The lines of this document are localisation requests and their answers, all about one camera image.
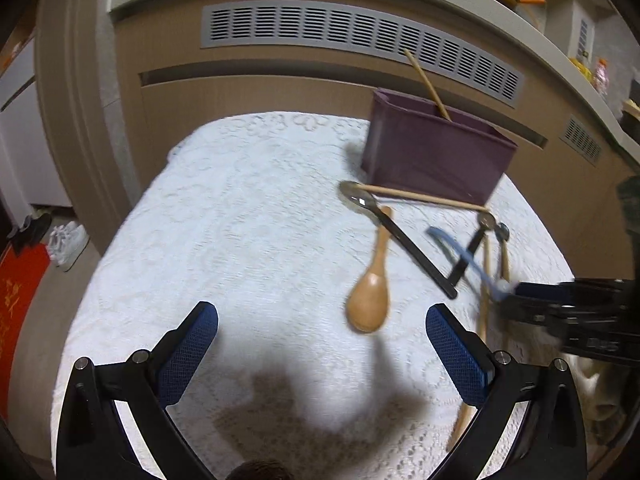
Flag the blue grey plastic spoon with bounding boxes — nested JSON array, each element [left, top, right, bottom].
[[426, 226, 512, 301]]

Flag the wooden chopstick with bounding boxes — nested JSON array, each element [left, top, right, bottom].
[[356, 183, 489, 212], [499, 240, 511, 282], [404, 49, 452, 122], [447, 234, 491, 451]]

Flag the black handled steel spoon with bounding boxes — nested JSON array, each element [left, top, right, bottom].
[[338, 181, 458, 299], [448, 212, 497, 287]]

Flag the wooden rice spoon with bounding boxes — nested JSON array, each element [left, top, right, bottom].
[[346, 224, 390, 333]]

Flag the white plastic spoon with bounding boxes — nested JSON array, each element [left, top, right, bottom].
[[492, 278, 513, 300]]

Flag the small black metal spoon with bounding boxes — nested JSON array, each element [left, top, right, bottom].
[[495, 222, 510, 244]]

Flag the right hand in knit glove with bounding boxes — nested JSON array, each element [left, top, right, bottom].
[[616, 176, 640, 280]]

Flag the left hand in knit glove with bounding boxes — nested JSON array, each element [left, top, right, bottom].
[[227, 460, 294, 480]]

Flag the small grey vent grille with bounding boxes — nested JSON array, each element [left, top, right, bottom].
[[560, 116, 602, 166]]

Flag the red door mat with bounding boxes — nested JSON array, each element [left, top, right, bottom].
[[0, 244, 50, 422]]

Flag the white sneakers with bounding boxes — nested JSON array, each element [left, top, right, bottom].
[[47, 221, 89, 272]]

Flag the purple utensil holder box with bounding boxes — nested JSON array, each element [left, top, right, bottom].
[[361, 89, 518, 206]]

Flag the orange capped bottle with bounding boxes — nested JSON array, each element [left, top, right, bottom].
[[591, 58, 610, 96]]

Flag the white lace tablecloth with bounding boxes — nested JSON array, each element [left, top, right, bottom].
[[51, 110, 582, 480]]

